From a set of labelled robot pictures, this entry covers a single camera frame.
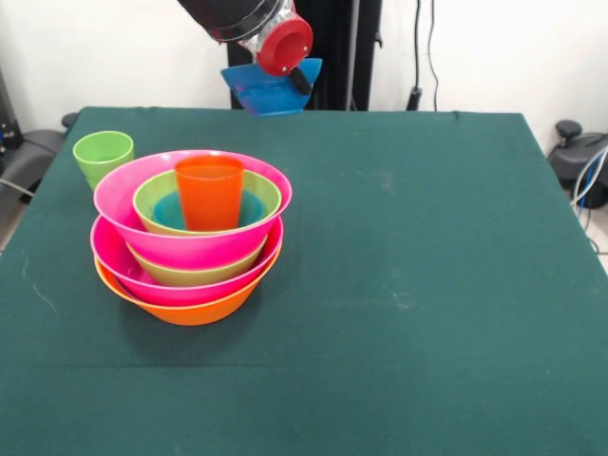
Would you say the white blue cable bundle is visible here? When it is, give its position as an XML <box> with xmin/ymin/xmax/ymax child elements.
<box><xmin>571</xmin><ymin>144</ymin><xmax>608</xmax><ymax>256</ymax></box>

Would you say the black office chair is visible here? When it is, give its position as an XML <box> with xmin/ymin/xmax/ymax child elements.
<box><xmin>547</xmin><ymin>120</ymin><xmax>608</xmax><ymax>210</ymax></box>
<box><xmin>0</xmin><ymin>112</ymin><xmax>77</xmax><ymax>194</ymax></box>

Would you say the black hanging cable with plug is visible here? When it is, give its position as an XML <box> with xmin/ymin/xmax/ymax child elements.
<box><xmin>408</xmin><ymin>0</ymin><xmax>426</xmax><ymax>111</ymax></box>

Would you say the red plastic cup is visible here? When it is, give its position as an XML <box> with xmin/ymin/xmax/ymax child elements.
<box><xmin>174</xmin><ymin>155</ymin><xmax>246</xmax><ymax>233</ymax></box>

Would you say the green plastic bowl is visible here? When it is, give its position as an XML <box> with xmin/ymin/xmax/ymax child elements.
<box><xmin>132</xmin><ymin>169</ymin><xmax>283</xmax><ymax>238</ymax></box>
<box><xmin>124</xmin><ymin>235</ymin><xmax>268</xmax><ymax>288</ymax></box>

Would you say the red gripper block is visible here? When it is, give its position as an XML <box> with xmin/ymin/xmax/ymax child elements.
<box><xmin>255</xmin><ymin>14</ymin><xmax>315</xmax><ymax>98</ymax></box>

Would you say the green plastic cup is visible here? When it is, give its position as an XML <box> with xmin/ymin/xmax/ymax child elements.
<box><xmin>72</xmin><ymin>130</ymin><xmax>136</xmax><ymax>191</ymax></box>

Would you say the dark green tablecloth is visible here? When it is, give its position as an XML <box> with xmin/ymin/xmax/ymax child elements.
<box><xmin>0</xmin><ymin>106</ymin><xmax>608</xmax><ymax>456</ymax></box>

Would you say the pink plastic bowl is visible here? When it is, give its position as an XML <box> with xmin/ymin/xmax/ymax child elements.
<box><xmin>89</xmin><ymin>216</ymin><xmax>285</xmax><ymax>308</ymax></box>
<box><xmin>92</xmin><ymin>149</ymin><xmax>294</xmax><ymax>271</ymax></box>

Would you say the light blue plastic bowl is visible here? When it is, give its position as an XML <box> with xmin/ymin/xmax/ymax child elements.
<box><xmin>152</xmin><ymin>190</ymin><xmax>266</xmax><ymax>231</ymax></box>

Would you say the orange plastic bowl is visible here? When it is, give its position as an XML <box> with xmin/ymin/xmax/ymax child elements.
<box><xmin>93</xmin><ymin>241</ymin><xmax>284</xmax><ymax>327</ymax></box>

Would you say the dark blue plastic bowl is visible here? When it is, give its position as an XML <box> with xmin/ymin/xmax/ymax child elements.
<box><xmin>219</xmin><ymin>57</ymin><xmax>325</xmax><ymax>119</ymax></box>

